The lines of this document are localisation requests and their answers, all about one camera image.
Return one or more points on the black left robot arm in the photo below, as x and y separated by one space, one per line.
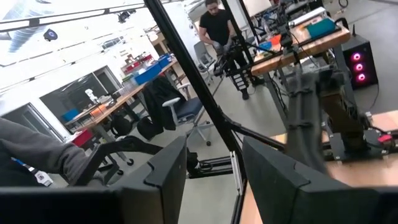
304 124

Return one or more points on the black computer pink lights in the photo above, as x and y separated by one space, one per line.
370 49

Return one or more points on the wooden work table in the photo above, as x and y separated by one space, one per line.
311 46

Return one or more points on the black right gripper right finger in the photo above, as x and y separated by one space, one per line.
273 193

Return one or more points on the silver metal bracket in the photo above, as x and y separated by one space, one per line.
237 174

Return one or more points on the teal box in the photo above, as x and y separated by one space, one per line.
320 28

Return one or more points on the person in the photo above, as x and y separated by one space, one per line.
217 28
37 149

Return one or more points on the white blue office chair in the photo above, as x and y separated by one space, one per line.
189 107

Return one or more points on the blue storage bin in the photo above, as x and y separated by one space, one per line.
164 61
147 74

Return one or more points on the black dome camera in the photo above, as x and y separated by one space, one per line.
50 35

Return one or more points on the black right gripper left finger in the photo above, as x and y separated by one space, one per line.
168 186

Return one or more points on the black backpack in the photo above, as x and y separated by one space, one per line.
149 129
121 126

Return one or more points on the grey office chair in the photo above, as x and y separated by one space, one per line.
202 53

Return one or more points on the long wooden table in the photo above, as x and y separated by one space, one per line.
124 99

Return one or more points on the red storage bin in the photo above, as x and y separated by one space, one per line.
82 138

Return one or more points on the black jacket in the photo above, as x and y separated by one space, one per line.
161 99

